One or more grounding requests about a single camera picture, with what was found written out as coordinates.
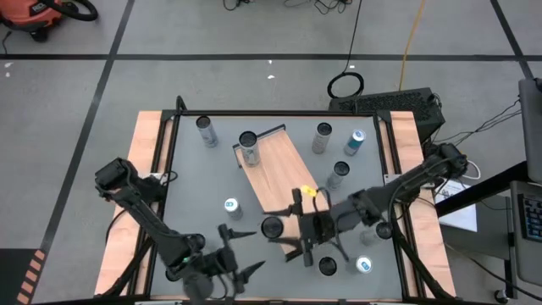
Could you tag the wooden shelf black metal frame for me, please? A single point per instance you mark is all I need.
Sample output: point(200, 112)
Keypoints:
point(275, 169)

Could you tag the black caster wheel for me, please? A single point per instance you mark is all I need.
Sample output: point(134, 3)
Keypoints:
point(500, 295)

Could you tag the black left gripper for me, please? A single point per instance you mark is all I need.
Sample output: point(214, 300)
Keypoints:
point(220, 262)

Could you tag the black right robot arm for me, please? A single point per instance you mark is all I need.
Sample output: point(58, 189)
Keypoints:
point(406, 182)

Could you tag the white paper sheet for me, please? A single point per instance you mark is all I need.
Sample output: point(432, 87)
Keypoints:
point(463, 216)

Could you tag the orange shop vacuum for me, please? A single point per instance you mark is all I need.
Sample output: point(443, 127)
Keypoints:
point(29, 14)

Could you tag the grey keyboard device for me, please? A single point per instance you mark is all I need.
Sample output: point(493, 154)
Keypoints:
point(527, 229)

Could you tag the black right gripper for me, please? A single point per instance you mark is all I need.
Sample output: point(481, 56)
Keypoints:
point(322, 229)

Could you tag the yellow tag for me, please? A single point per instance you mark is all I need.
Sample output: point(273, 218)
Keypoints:
point(308, 190)

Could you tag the black desk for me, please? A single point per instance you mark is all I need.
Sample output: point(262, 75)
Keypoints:
point(487, 188)

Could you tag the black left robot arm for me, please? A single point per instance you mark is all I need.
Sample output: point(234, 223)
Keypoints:
point(144, 216)

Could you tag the blue silver Red Bull can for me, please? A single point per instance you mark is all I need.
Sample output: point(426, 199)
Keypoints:
point(232, 205)
point(353, 144)
point(363, 264)

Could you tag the Celsius Arctic can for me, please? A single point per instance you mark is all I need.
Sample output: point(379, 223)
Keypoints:
point(207, 135)
point(327, 266)

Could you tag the black orange hazard mat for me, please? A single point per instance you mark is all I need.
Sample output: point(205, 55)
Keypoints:
point(12, 275)

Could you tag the black computer tower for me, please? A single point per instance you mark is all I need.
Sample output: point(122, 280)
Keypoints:
point(394, 103)

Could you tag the grey monitor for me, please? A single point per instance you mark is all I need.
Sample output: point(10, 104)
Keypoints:
point(531, 123)

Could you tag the wooden table side board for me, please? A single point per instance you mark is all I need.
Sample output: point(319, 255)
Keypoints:
point(144, 135)
point(406, 135)

